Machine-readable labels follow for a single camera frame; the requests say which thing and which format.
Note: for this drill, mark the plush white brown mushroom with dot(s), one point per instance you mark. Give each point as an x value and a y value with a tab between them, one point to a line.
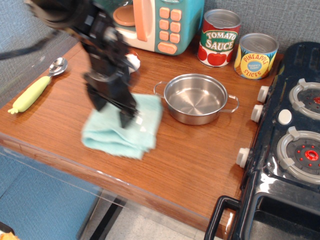
134	59

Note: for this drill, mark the black toy stove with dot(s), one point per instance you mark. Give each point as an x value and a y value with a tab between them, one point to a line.
280	188

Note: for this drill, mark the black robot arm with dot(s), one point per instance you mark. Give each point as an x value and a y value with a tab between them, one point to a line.
85	20

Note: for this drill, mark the light teal napkin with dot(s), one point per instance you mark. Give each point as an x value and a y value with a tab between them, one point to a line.
102	130

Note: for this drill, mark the small stainless steel pot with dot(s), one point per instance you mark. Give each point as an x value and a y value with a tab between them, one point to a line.
196	99

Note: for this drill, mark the spoon with green handle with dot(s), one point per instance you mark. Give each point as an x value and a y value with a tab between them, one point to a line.
32	93

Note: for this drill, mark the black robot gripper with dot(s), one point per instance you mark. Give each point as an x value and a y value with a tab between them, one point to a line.
108	80

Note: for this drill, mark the teal toy microwave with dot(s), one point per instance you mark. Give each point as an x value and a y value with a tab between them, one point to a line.
161	26

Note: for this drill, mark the orange object at corner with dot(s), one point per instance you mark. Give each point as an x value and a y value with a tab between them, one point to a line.
7	233

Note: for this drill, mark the pineapple slices can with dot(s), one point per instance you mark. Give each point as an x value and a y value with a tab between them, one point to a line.
255	55

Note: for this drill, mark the tomato sauce can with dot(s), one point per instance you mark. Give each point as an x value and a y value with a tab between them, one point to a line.
220	30

